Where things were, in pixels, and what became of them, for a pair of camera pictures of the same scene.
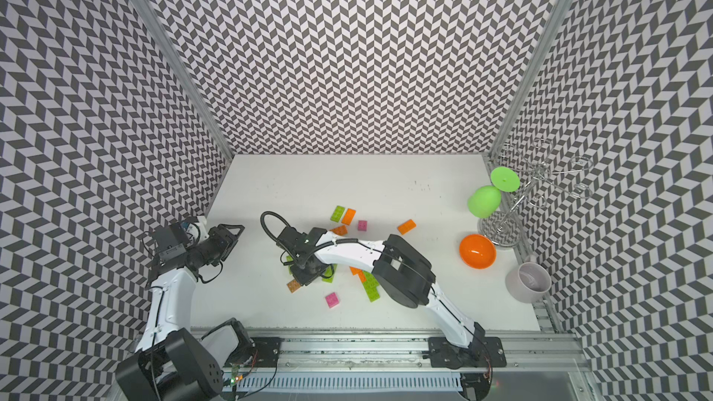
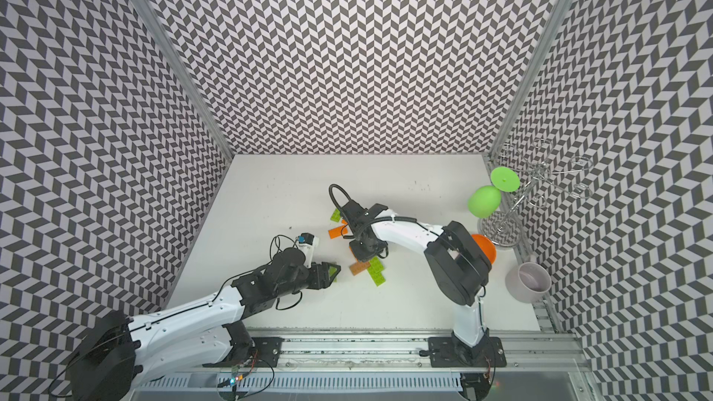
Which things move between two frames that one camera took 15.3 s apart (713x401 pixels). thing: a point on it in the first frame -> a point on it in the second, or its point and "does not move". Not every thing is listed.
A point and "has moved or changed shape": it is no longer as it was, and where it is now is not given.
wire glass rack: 538,173 does not move
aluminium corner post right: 543,64 does not move
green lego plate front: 370,286 has moved or changed shape
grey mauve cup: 527,282 does not move
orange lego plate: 340,230 does not move
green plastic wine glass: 484,201 does not move
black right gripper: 301,278 -> 355,249
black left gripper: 223,239 -> 320,275
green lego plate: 369,281 has moved or changed shape
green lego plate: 329,272 does not move
